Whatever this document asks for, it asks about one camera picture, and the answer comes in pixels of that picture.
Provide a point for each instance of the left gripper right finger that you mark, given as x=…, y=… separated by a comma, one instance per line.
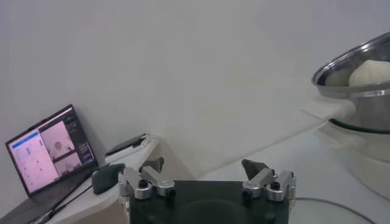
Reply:
x=262, y=179

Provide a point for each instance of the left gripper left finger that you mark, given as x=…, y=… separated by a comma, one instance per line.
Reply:
x=152, y=181

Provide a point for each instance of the white steamed baozi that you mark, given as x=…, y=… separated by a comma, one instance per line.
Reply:
x=370, y=73

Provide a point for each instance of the stainless steel steamer basket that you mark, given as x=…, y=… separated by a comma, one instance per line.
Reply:
x=371, y=106

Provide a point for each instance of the black smartphone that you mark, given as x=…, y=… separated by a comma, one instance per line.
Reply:
x=126, y=145

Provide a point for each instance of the black computer mouse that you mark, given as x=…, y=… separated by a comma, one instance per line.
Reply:
x=106, y=179

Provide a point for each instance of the white side table with laptop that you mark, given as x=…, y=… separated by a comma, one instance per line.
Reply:
x=100, y=204

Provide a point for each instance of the black laptop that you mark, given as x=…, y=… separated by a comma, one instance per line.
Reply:
x=45, y=152

